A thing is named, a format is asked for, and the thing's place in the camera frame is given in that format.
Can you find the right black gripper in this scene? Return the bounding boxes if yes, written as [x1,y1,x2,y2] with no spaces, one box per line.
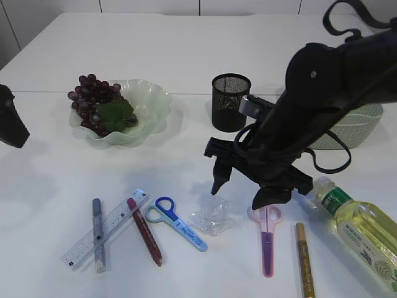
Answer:
[203,102,314,210]

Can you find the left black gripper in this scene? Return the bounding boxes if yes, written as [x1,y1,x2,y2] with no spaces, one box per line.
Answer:
[0,84,30,148]

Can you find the pink scissors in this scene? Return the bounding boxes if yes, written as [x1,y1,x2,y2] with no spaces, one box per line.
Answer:
[248,205,282,278]

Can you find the clear plastic sheet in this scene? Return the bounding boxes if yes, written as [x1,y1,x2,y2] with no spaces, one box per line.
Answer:
[188,196,243,237]

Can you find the artificial purple grape bunch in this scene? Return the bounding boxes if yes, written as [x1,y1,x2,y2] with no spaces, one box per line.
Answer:
[67,73,138,138]

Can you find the yellow tea drink bottle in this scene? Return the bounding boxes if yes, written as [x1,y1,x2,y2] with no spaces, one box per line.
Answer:
[311,177,396,293]

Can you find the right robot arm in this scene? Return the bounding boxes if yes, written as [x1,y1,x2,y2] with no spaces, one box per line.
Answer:
[205,28,396,210]

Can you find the black mesh pen holder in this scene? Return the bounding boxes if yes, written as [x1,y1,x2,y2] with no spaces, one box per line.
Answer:
[211,73,251,133]

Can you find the gold marker pen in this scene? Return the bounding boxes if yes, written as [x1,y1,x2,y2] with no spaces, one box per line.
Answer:
[295,222,316,298]

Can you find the red glitter pen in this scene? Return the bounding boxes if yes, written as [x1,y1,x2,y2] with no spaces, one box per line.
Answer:
[127,197,163,267]

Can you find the green scalloped plastic plate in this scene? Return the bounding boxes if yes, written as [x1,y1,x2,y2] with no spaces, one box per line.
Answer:
[69,79,172,147]

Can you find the green plastic woven basket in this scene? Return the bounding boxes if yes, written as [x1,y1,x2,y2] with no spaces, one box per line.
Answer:
[306,102,383,151]

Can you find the silver glitter pen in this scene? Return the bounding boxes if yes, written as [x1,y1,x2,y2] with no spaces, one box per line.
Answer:
[92,198,106,274]

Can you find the clear plastic ruler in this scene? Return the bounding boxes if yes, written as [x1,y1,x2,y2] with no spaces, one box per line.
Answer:
[60,189,149,271]

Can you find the blue scissors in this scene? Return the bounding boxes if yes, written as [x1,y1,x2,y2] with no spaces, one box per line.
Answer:
[145,196,208,252]

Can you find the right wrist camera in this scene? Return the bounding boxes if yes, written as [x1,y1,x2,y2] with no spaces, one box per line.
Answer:
[238,94,275,120]

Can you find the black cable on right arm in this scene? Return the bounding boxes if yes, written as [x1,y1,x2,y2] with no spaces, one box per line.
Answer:
[233,0,397,174]

